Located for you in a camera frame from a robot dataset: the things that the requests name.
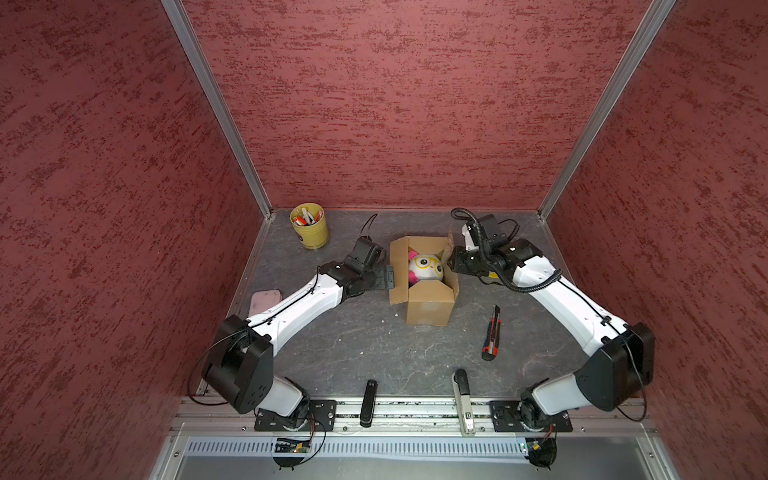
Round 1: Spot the pink flat case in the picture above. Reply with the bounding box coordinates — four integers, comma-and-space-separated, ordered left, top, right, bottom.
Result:
248, 290, 282, 317

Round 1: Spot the aluminium front rail frame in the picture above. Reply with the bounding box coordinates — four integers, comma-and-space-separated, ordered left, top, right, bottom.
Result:
150, 396, 678, 479

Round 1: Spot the yellow-green pen holder cup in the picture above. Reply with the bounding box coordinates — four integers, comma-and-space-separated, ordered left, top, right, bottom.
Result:
290, 203, 329, 250

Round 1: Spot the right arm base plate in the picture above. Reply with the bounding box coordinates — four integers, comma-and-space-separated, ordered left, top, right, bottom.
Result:
489, 400, 573, 434

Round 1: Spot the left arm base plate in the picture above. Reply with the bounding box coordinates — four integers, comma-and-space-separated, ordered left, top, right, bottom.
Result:
254, 399, 338, 433

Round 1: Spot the aluminium corner post right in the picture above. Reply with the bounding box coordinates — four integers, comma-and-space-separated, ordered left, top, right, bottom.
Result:
538, 0, 676, 222

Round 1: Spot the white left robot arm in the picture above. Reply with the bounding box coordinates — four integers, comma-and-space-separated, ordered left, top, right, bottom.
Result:
200, 236, 394, 431

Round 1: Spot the white owl ball toy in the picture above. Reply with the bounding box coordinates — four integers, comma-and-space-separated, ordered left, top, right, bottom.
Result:
408, 251, 444, 286

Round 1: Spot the black handle on rail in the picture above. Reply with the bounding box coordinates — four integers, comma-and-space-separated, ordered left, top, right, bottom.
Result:
359, 379, 378, 428

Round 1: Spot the red black utility knife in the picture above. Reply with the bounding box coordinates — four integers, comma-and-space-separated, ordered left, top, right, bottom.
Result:
481, 305, 501, 361

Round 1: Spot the aluminium corner post left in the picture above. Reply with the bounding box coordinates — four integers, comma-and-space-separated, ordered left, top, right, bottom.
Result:
161, 0, 273, 222

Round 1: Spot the brown cardboard express box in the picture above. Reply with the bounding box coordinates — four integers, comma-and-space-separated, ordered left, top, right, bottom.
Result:
389, 236, 459, 327

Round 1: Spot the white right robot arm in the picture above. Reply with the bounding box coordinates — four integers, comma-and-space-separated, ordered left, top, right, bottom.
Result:
448, 208, 655, 431

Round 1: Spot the circuit board with wires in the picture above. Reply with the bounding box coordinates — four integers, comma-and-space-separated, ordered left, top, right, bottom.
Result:
272, 438, 313, 469
526, 437, 558, 470

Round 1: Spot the silver latch with black handle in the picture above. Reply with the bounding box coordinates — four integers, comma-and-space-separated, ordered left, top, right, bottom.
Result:
452, 368, 476, 437

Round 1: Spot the right circuit board with wires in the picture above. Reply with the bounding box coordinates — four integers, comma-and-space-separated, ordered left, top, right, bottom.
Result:
526, 437, 558, 470

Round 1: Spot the aluminium corner post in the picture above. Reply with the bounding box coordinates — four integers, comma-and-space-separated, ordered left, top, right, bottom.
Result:
538, 0, 676, 222
161, 0, 273, 222

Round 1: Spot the left circuit board with wires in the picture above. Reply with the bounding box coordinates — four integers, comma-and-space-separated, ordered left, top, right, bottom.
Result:
272, 438, 313, 469

